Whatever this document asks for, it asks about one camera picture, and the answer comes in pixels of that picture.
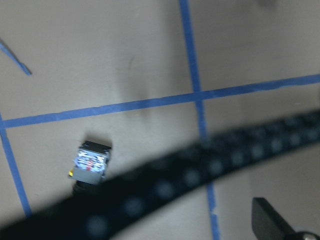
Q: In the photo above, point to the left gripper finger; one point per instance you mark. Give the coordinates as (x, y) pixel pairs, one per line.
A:
(268, 224)

